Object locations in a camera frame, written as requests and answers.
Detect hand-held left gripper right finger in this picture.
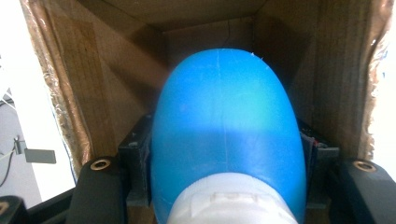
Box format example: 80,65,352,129
297,119,340,210

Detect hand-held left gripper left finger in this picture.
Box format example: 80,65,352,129
117,114,154,208

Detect blue bottle with white cap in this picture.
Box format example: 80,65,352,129
150,48,307,224

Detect brown cardboard box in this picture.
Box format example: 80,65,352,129
19,0,395,224

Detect grey clamp on stand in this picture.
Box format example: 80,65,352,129
12,136,58,165

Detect black cable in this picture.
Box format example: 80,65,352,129
0,149,17,189

